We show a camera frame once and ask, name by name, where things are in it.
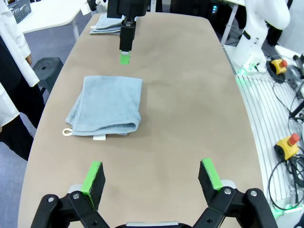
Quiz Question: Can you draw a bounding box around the black computer case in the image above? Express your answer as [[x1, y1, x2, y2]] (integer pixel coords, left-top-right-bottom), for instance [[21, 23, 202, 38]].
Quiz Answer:
[[170, 0, 238, 21]]

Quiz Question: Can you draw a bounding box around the white aluminium robot platform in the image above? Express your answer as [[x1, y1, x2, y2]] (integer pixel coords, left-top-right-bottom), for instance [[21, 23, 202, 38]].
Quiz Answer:
[[222, 44, 304, 216]]

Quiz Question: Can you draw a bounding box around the grey plastic step stool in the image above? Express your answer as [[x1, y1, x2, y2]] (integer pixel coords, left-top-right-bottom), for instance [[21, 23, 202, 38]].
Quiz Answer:
[[32, 57, 64, 95]]

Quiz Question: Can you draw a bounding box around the light blue terry towel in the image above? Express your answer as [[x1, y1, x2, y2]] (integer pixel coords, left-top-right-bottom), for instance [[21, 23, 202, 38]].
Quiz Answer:
[[62, 75, 144, 141], [89, 13, 124, 36]]

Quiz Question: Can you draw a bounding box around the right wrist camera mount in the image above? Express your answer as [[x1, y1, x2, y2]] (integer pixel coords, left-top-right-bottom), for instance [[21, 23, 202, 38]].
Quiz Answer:
[[80, 0, 108, 15]]

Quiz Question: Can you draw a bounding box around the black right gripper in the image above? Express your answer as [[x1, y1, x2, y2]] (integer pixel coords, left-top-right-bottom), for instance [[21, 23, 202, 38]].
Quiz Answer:
[[107, 0, 148, 65]]

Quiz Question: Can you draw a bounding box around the white desk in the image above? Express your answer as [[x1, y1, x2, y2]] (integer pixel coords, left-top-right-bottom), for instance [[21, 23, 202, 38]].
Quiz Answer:
[[219, 0, 247, 46]]

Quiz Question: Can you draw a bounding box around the yellow emergency stop button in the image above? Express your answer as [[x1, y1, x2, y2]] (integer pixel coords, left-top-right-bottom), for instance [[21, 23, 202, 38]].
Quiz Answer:
[[274, 133, 301, 161], [270, 58, 288, 77]]

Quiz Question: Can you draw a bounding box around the grey plastic basket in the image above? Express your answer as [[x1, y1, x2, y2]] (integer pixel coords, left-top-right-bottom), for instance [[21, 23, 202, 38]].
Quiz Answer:
[[6, 0, 32, 24]]

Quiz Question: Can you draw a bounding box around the black cable bundle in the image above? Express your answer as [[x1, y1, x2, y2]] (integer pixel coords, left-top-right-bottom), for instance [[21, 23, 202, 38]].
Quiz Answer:
[[267, 156, 304, 211]]

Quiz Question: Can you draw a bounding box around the person's left forearm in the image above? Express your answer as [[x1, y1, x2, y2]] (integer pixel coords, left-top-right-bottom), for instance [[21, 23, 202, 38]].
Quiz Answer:
[[7, 14, 31, 57]]

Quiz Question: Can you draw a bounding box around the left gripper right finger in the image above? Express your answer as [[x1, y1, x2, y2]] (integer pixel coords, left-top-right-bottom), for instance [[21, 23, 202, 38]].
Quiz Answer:
[[192, 158, 278, 228]]

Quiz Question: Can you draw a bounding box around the person in white shirt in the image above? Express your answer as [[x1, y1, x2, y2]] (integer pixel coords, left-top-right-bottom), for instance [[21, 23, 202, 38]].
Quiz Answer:
[[0, 0, 46, 162]]

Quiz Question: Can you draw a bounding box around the white side table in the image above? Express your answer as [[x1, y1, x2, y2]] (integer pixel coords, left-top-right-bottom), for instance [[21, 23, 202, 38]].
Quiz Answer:
[[13, 0, 83, 43]]

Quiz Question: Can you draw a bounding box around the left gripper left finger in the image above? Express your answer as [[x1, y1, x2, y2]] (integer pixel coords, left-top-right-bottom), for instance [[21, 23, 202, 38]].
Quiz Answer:
[[30, 161, 120, 228]]

